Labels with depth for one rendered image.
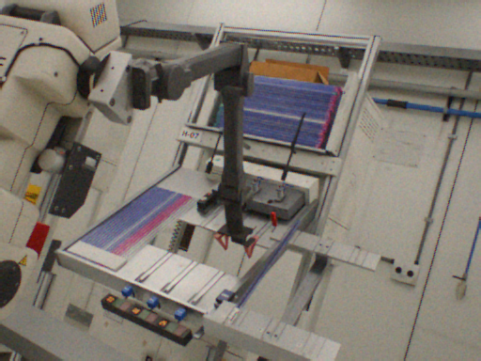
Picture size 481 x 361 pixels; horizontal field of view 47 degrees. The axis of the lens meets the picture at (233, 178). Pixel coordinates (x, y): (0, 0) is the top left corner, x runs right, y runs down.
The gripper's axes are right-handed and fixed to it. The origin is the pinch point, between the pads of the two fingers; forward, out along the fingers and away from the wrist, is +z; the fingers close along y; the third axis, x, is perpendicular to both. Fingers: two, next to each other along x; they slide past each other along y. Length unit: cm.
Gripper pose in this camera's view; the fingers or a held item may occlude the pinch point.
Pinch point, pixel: (238, 251)
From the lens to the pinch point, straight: 190.6
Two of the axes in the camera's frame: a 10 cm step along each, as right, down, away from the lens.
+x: -5.5, 4.7, -6.9
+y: -8.3, -2.1, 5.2
